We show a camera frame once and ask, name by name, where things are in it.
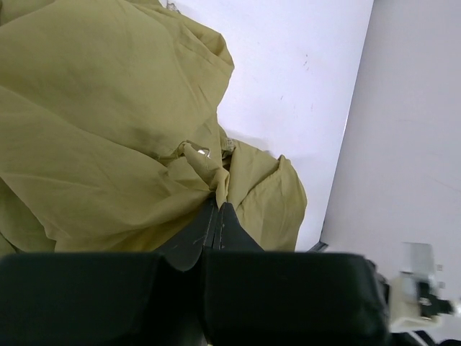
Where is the front aluminium rail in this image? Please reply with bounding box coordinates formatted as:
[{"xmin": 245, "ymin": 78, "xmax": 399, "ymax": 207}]
[{"xmin": 309, "ymin": 241, "xmax": 328, "ymax": 252}]

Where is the olive tan jacket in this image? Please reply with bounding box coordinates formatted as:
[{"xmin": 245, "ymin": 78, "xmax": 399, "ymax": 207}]
[{"xmin": 1, "ymin": 1, "xmax": 307, "ymax": 255}]

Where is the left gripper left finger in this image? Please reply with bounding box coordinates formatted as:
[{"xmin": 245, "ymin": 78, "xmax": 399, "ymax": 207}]
[{"xmin": 1, "ymin": 201, "xmax": 218, "ymax": 345}]

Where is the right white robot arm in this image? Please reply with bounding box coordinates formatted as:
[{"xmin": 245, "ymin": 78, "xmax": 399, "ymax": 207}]
[{"xmin": 388, "ymin": 242, "xmax": 460, "ymax": 345}]

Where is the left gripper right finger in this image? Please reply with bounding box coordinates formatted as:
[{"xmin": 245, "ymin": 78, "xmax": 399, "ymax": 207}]
[{"xmin": 203, "ymin": 203, "xmax": 390, "ymax": 345}]

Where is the silver zipper pull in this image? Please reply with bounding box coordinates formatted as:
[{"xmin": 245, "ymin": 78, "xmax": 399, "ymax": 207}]
[{"xmin": 197, "ymin": 148, "xmax": 210, "ymax": 158}]

